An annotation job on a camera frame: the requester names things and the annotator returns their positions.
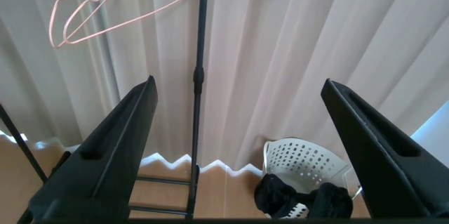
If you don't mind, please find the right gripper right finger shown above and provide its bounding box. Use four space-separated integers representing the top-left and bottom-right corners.
320 78 449 218

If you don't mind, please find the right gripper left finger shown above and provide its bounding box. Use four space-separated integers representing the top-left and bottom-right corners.
28 75 159 220

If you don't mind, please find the pink clothes hanger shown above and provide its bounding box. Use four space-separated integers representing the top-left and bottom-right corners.
48 0 125 49
62 0 189 45

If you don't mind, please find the white laundry basket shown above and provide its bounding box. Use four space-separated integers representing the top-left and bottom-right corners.
262 138 364 220

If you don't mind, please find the heap of clothes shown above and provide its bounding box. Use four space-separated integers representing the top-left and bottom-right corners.
254 173 354 220

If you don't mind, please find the black clothes rack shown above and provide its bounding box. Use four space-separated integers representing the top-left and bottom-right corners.
0 0 210 223

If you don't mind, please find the beige curtain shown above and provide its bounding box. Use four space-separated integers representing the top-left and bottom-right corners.
0 0 449 179

